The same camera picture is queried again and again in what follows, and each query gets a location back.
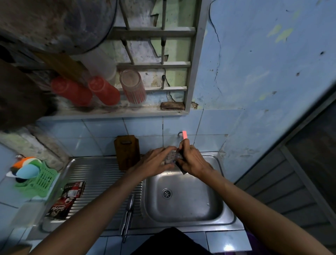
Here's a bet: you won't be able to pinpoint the green plastic basket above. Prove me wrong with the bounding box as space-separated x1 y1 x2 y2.
14 160 58 198

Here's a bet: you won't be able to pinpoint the white plastic cup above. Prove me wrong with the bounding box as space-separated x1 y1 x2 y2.
71 46 117 81

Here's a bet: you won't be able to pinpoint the stainless steel sink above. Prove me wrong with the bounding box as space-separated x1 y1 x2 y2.
27 152 245 240

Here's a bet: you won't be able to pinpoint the red black sachet pack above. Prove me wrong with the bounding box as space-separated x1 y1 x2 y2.
45 181 86 221

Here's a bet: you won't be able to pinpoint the red plastic cup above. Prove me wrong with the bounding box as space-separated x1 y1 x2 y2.
88 75 121 106
50 76 93 107

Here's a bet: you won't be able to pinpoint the orange plastic utensil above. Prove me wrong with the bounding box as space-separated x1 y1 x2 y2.
12 157 36 168

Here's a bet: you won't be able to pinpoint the grey slatted wooden door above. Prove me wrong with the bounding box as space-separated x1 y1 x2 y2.
233 92 336 250

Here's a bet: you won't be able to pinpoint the large dark brown wok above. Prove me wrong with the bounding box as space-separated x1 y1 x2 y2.
0 59 57 132

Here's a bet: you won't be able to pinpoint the person's left forearm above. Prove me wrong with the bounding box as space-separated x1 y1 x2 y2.
29 171 147 255

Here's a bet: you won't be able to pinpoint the knives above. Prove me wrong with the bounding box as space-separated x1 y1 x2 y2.
122 194 135 243

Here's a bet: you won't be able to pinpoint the small wooden cutting board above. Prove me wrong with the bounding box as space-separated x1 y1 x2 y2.
113 135 140 171

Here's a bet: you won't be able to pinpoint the person's right forearm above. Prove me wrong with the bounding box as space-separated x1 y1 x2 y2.
202 169 334 255

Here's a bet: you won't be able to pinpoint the person's left hand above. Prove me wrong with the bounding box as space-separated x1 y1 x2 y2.
134 146 178 180

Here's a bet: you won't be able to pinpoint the light blue plastic scoop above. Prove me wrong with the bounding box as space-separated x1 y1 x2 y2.
15 164 40 180

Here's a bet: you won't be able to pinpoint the person's right hand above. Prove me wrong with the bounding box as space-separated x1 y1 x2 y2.
176 138 213 179

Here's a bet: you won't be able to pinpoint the dark round hanging pan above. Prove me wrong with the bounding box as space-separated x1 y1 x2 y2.
0 0 118 55

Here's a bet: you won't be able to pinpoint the yellow plastic cup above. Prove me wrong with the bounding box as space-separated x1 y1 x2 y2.
33 51 89 82

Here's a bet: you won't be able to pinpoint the clear plastic container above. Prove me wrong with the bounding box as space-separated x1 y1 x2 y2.
12 202 45 228

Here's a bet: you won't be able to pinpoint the wooden scrub brush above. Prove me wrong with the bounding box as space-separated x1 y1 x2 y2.
160 102 185 111

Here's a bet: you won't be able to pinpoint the person's black clothing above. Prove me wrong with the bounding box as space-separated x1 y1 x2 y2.
130 227 213 255

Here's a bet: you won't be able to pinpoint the red striped drinking glass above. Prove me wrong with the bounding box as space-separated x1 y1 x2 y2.
119 69 147 105

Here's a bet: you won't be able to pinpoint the purple plastic basket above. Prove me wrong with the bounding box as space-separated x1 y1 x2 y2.
246 231 266 255

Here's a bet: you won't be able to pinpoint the checked dishcloth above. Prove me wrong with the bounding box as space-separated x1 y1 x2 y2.
164 150 184 166

